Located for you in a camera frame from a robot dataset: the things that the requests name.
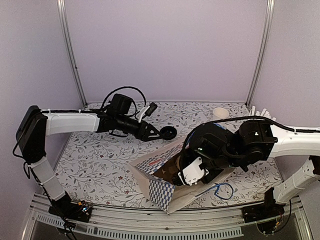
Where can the right aluminium frame post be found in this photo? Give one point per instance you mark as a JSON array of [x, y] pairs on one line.
[[267, 25]]

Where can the left aluminium frame post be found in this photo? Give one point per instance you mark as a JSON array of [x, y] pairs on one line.
[[61, 6]]

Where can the aluminium front rail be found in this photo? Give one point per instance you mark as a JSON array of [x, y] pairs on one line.
[[123, 223]]

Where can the brown cardboard cup carrier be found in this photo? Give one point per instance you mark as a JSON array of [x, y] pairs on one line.
[[169, 170]]

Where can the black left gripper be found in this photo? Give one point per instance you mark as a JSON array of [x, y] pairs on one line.
[[145, 136]]

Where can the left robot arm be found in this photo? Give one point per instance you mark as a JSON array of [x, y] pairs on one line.
[[117, 112]]

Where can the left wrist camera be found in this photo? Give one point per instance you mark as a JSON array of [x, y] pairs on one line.
[[146, 111]]

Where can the blue checkered paper bag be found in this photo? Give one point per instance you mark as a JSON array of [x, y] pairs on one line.
[[208, 141]]

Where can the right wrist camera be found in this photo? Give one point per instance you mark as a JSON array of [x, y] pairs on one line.
[[191, 174]]

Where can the aluminium frame post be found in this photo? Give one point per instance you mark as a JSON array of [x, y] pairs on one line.
[[267, 25], [61, 6]]

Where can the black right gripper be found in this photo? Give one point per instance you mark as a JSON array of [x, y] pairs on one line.
[[208, 179]]

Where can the floral patterned table mat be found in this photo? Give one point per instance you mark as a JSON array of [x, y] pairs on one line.
[[94, 166]]

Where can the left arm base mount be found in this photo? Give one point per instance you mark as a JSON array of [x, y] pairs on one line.
[[66, 209]]

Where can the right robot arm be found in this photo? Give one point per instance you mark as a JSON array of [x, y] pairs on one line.
[[260, 138]]

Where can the white paper-wrapped straws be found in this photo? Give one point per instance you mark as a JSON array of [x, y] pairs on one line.
[[261, 113]]

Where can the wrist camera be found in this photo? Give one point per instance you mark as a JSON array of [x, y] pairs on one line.
[[191, 174], [146, 111]]

